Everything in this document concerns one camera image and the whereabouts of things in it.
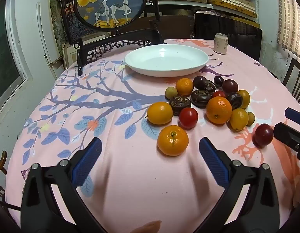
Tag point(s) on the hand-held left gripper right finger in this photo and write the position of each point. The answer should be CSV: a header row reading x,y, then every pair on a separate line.
x,y
213,161

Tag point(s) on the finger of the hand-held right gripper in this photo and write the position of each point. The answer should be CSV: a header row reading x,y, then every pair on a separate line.
x,y
294,113
286,133

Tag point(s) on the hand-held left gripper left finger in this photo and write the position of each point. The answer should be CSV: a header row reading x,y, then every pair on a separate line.
x,y
88,161

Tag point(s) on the dark red plum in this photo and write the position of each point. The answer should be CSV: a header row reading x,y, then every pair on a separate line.
x,y
263,135
199,81
230,86

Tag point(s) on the tan longan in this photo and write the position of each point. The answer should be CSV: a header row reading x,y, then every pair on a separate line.
x,y
171,93
250,119

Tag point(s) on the orange tangerine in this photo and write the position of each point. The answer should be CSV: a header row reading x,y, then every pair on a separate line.
x,y
173,140
218,110
184,86

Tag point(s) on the yellow kumquat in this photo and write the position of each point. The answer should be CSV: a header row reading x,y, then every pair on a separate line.
x,y
238,119
159,113
246,98

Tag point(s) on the brown water chestnut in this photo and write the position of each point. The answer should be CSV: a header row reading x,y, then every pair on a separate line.
x,y
201,97
235,100
180,104
209,87

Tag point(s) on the white plate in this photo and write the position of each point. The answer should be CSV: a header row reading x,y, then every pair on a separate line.
x,y
164,60

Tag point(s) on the person's left hand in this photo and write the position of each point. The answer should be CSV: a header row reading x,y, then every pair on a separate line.
x,y
148,227

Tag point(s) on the dark wooden chair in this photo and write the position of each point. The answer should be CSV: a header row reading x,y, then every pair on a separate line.
x,y
294,77

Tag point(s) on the pink printed tablecloth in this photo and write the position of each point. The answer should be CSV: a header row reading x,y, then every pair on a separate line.
x,y
130,179

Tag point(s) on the small red tomato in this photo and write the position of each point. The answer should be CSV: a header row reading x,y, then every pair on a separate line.
x,y
219,94

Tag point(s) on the small dark plum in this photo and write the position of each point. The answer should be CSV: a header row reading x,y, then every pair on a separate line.
x,y
218,80

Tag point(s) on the patterned curtain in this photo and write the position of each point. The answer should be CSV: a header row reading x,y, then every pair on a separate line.
x,y
290,17

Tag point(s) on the pale drink can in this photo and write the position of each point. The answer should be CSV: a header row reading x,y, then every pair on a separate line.
x,y
220,43

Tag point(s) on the white framed window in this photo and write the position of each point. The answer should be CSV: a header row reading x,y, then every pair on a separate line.
x,y
6,65

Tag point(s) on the white framed board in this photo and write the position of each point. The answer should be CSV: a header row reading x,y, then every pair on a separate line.
x,y
46,41

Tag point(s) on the marble pattern picture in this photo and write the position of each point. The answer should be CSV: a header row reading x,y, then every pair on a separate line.
x,y
56,21

